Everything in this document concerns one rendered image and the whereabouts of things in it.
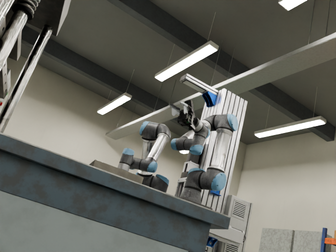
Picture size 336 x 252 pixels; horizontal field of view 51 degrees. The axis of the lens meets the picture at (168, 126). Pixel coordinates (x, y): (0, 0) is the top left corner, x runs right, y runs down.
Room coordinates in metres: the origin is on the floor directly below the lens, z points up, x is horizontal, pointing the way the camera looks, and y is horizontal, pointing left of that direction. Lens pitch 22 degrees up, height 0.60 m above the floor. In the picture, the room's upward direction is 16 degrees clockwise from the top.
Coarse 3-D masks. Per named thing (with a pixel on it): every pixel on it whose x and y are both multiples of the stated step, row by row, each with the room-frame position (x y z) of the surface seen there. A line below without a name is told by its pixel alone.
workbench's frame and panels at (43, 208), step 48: (0, 144) 0.86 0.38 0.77; (0, 192) 0.89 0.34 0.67; (48, 192) 0.92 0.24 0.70; (96, 192) 0.95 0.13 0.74; (144, 192) 0.97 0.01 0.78; (0, 240) 0.90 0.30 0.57; (48, 240) 0.93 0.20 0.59; (96, 240) 0.97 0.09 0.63; (144, 240) 1.01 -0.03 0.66; (192, 240) 1.05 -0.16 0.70
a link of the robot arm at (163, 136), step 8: (160, 128) 2.47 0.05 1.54; (160, 136) 2.44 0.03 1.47; (168, 136) 2.45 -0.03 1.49; (160, 144) 2.39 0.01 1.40; (152, 152) 2.35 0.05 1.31; (160, 152) 2.39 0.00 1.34; (144, 160) 2.31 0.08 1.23; (152, 160) 2.31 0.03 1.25; (144, 168) 2.31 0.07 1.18; (152, 168) 2.29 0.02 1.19
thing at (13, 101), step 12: (0, 0) 0.84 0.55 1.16; (12, 0) 0.87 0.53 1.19; (0, 12) 0.85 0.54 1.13; (0, 24) 0.88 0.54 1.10; (48, 36) 1.97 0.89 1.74; (36, 48) 1.94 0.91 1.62; (36, 60) 1.97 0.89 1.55; (24, 72) 1.94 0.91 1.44; (24, 84) 1.96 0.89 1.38; (12, 96) 1.94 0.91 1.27; (12, 108) 1.96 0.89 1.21; (0, 120) 1.94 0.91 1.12
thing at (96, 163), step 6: (96, 162) 1.10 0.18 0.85; (102, 162) 1.11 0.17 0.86; (102, 168) 1.11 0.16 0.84; (108, 168) 1.11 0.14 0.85; (114, 168) 1.12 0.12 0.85; (120, 174) 1.13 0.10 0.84; (126, 174) 1.13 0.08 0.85; (132, 174) 1.14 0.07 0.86; (132, 180) 1.14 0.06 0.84; (138, 180) 1.15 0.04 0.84
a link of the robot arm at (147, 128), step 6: (144, 126) 2.50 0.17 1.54; (150, 126) 2.49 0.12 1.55; (156, 126) 2.48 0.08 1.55; (144, 132) 2.52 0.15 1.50; (150, 132) 2.51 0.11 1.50; (156, 132) 2.49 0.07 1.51; (144, 138) 2.55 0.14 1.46; (150, 138) 2.54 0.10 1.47; (144, 144) 2.59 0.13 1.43; (150, 144) 2.58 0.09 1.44; (144, 150) 2.61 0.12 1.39; (144, 156) 2.64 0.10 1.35; (138, 174) 2.73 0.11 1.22; (144, 174) 2.70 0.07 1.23; (150, 174) 2.72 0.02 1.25; (144, 180) 2.73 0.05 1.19
